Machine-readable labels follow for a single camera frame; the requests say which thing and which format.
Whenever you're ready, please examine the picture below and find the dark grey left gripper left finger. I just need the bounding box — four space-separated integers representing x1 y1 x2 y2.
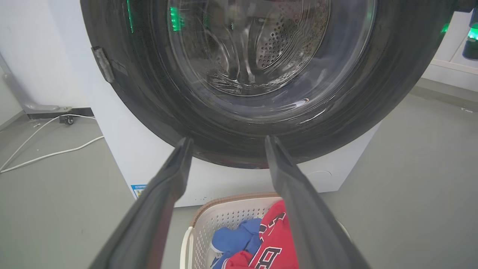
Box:
89 136 194 269

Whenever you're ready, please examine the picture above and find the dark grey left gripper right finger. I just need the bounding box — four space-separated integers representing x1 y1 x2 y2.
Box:
264 135 371 269

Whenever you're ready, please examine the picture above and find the white washing machine body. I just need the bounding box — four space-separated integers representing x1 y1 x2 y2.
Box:
48 0 381 208

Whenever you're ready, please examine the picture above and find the black round washing machine door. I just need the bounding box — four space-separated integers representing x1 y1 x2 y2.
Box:
80 0 457 169

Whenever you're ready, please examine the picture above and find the red jersey with lettering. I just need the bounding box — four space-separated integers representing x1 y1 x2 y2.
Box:
224 200 299 269

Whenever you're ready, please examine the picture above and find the white perforated laundry basket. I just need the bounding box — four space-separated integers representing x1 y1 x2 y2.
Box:
180 192 351 269

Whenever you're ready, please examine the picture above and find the blue garment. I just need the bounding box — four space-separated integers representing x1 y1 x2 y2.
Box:
210 218 263 269

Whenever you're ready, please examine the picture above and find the black device with green light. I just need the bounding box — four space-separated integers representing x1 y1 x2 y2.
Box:
462 7 478 61

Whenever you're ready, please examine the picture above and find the white cable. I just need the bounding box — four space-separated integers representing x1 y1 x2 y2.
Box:
0 136 105 174
0 114 96 172

